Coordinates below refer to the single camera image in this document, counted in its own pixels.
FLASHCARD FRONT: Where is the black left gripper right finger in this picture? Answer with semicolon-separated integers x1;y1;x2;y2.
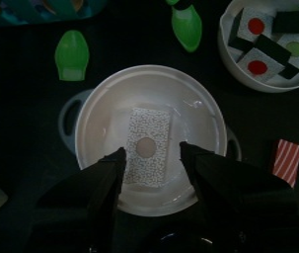
178;140;299;253

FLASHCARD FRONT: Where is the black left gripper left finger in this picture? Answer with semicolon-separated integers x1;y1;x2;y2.
24;146;128;253

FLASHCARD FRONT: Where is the speckled white rice block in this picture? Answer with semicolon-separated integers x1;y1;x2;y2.
122;107;174;189

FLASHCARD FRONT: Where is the red white striped block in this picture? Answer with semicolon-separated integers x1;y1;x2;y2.
271;138;299;189

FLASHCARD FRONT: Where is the white round bowl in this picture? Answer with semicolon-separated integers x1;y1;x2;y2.
218;0;299;94

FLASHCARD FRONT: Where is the sushi roll with red centre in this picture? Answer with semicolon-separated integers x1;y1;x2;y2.
227;7;277;53
236;34;299;83

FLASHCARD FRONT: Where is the green bottle left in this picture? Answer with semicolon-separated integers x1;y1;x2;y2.
53;30;91;82

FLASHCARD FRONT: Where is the green bottle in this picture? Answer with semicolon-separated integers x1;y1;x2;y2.
163;0;203;53
53;30;91;82

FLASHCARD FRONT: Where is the sushi roll with green centre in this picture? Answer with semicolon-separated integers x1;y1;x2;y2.
275;33;299;69

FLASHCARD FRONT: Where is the green bottle top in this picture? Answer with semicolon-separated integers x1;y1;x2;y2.
163;0;203;53

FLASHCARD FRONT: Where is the black seaweed block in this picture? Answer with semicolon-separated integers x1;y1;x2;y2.
271;10;299;35

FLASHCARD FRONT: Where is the teal basket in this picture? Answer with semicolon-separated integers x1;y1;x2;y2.
0;0;110;28

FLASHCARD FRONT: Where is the white pot with handles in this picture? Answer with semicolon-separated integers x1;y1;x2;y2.
57;64;243;217

